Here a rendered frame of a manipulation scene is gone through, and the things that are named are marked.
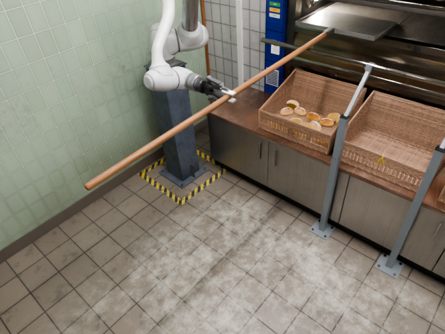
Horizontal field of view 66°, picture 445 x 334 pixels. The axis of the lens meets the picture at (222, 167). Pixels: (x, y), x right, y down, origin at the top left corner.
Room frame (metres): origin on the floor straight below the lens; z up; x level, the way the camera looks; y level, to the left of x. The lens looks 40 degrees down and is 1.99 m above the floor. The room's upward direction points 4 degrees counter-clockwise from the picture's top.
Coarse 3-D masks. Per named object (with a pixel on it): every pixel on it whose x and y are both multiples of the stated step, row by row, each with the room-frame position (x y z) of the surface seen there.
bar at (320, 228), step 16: (288, 48) 2.07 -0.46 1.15; (368, 64) 1.71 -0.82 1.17; (432, 80) 1.49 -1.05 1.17; (336, 144) 1.55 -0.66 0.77; (336, 160) 1.54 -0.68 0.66; (432, 160) 1.22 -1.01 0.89; (336, 176) 1.56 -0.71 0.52; (432, 176) 1.20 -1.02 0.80; (416, 208) 1.21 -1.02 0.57; (320, 224) 1.56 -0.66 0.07; (400, 240) 1.21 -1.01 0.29; (384, 256) 1.29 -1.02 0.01; (384, 272) 1.18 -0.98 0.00
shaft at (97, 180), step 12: (324, 36) 2.10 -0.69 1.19; (300, 48) 1.92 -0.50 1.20; (288, 60) 1.82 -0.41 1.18; (264, 72) 1.67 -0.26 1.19; (252, 84) 1.60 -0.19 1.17; (228, 96) 1.46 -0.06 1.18; (204, 108) 1.36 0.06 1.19; (192, 120) 1.29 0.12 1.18; (168, 132) 1.20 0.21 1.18; (156, 144) 1.14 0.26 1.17; (132, 156) 1.06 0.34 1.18; (120, 168) 1.01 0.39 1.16; (96, 180) 0.94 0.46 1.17
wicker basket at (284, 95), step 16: (288, 80) 2.33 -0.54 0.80; (304, 80) 2.32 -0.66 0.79; (320, 80) 2.25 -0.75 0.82; (336, 80) 2.17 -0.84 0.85; (272, 96) 2.17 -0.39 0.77; (288, 96) 2.34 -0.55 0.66; (304, 96) 2.29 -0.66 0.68; (320, 96) 2.21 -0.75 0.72; (336, 96) 2.13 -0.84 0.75; (352, 96) 2.06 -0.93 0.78; (272, 112) 2.18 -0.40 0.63; (320, 112) 2.17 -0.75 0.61; (336, 112) 2.09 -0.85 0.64; (352, 112) 1.91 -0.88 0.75; (272, 128) 1.99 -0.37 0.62; (288, 128) 1.90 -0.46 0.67; (304, 128) 1.82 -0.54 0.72; (336, 128) 1.74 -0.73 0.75; (304, 144) 1.81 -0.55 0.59
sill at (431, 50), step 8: (368, 40) 2.09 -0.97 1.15; (376, 40) 2.06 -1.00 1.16; (384, 40) 2.02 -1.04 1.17; (392, 40) 1.99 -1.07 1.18; (400, 40) 1.98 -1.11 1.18; (408, 40) 1.97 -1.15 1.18; (408, 48) 1.92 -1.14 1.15; (416, 48) 1.90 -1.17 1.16; (424, 48) 1.87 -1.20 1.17; (432, 48) 1.84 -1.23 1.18; (440, 48) 1.82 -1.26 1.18; (440, 56) 1.80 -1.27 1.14
